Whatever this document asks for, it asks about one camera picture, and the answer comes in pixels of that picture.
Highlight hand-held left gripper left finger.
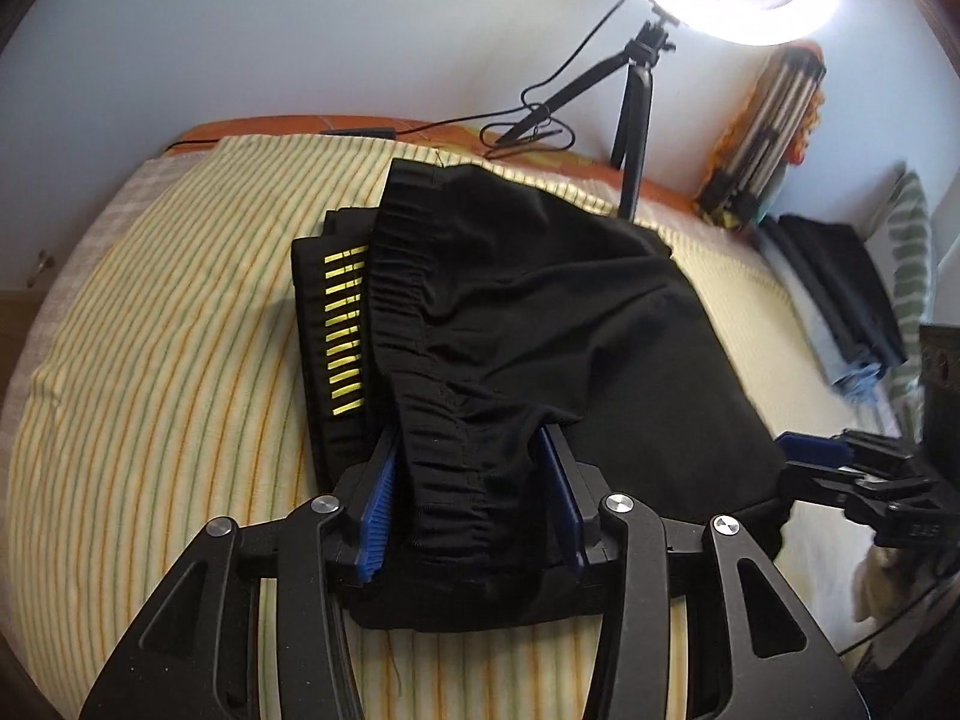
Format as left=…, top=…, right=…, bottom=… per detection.
left=79, top=427, right=398, bottom=720

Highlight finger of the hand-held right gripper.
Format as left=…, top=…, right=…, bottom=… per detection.
left=780, top=461, right=938, bottom=526
left=778, top=429, right=923, bottom=481

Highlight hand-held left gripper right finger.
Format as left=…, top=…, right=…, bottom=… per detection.
left=536, top=426, right=875, bottom=720

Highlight black pants with yellow print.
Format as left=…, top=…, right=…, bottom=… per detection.
left=291, top=157, right=788, bottom=632

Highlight folded blue jeans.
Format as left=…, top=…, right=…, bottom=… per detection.
left=829, top=360, right=886, bottom=402

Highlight beige cloth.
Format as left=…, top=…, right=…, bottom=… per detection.
left=855, top=540, right=905, bottom=623

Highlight folded light blue garment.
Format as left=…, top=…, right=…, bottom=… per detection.
left=754, top=229, right=848, bottom=383

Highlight stack of folded dark clothes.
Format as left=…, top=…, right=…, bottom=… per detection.
left=776, top=214, right=908, bottom=368

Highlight green patterned white throw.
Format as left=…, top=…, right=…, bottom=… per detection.
left=862, top=165, right=938, bottom=436

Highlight yellow striped cloth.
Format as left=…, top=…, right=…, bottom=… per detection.
left=0, top=133, right=848, bottom=720

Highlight orange textured strip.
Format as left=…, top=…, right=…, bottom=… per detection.
left=701, top=82, right=758, bottom=188

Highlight folded silver tripod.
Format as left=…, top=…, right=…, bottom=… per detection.
left=697, top=52, right=826, bottom=226

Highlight black mini tripod stand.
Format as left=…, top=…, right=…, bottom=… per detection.
left=495, top=4, right=680, bottom=222

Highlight black cable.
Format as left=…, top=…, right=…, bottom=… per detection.
left=169, top=0, right=638, bottom=158

